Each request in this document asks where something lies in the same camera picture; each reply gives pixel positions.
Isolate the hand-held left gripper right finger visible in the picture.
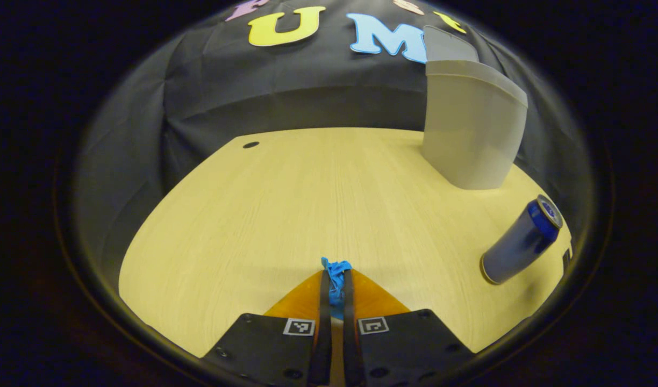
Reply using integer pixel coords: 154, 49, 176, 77
342, 269, 475, 387

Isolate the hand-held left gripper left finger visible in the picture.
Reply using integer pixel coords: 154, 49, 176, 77
203, 269, 332, 387

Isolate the blue paper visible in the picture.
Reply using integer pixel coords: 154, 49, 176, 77
321, 257, 353, 321

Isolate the blue pop can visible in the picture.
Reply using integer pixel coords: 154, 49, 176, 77
480, 195, 564, 285

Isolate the white desktop garbage bin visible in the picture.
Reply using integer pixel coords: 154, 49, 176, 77
420, 25, 528, 190

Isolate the wooden desktop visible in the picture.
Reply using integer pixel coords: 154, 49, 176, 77
118, 127, 574, 387

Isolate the black backdrop cloth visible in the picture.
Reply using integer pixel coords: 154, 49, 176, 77
74, 0, 593, 291

